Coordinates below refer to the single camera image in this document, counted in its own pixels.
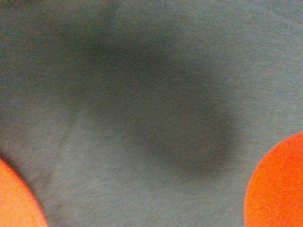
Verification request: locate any yellow plastic cup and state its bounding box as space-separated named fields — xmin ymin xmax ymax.
xmin=0 ymin=160 xmax=48 ymax=227

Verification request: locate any red plastic cup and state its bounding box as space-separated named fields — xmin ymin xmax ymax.
xmin=244 ymin=133 xmax=303 ymax=227

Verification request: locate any black tablecloth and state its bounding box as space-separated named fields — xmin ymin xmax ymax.
xmin=0 ymin=0 xmax=303 ymax=227

